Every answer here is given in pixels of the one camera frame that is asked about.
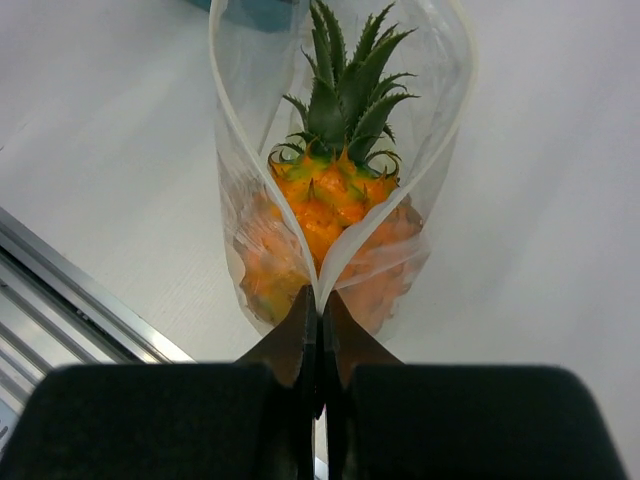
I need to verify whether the blue plastic tray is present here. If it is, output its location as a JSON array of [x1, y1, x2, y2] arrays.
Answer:
[[188, 0, 301, 33]]

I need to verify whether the clear zip top bag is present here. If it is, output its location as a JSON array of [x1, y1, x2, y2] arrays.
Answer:
[[209, 1, 476, 334]]

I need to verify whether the aluminium mounting rail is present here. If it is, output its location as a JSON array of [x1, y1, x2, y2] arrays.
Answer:
[[1, 211, 192, 442]]

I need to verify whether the orange spiky toy fruit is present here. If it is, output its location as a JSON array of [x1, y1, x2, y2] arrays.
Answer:
[[237, 1, 424, 331]]

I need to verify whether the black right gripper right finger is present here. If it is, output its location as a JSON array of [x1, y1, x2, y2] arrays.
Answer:
[[322, 294, 626, 479]]

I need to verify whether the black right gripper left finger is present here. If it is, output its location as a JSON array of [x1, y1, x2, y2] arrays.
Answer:
[[9, 286, 317, 479]]

